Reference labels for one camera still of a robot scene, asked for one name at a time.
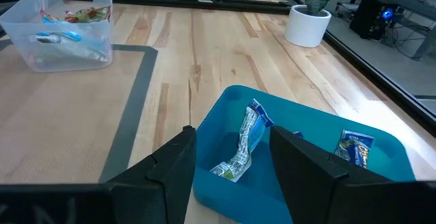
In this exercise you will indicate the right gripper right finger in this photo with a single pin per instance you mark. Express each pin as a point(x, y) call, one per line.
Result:
point(313, 190)

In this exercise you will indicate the gray bordered table mat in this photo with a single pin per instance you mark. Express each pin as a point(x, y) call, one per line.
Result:
point(68, 115)

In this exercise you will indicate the green plant in white pot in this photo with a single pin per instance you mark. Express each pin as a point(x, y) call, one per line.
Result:
point(306, 30)

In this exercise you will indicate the teal plastic bin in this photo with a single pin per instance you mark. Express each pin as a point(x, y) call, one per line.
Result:
point(221, 145)

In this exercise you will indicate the black computer with blue lights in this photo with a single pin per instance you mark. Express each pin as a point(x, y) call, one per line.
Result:
point(374, 14)

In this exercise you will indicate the blue green granola bar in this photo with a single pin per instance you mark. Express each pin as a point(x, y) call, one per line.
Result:
point(58, 37)

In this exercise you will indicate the blue Chewy granola bar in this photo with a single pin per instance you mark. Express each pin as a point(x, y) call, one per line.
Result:
point(247, 142)
point(354, 148)

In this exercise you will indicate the clear plastic bin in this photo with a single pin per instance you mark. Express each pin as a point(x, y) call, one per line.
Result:
point(13, 59)

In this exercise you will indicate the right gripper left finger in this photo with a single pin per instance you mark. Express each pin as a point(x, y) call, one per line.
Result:
point(163, 190)

